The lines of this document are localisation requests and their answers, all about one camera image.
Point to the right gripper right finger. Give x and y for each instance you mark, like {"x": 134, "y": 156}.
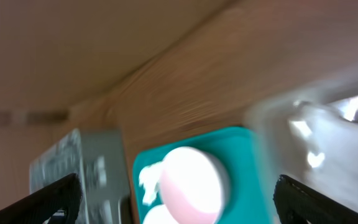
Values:
{"x": 296, "y": 203}

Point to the clear plastic waste bin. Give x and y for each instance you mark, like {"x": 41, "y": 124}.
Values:
{"x": 310, "y": 133}

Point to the large white dirty plate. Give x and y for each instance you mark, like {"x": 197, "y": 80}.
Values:
{"x": 159, "y": 215}

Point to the teal plastic serving tray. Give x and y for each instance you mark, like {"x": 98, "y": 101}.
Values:
{"x": 234, "y": 147}

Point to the white napkin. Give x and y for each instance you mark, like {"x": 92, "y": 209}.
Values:
{"x": 149, "y": 178}

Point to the small pink-white bowl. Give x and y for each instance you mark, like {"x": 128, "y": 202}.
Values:
{"x": 194, "y": 186}

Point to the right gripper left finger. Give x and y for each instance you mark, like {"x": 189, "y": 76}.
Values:
{"x": 58, "y": 202}

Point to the grey plastic dishwasher rack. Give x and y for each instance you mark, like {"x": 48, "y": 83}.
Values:
{"x": 98, "y": 160}

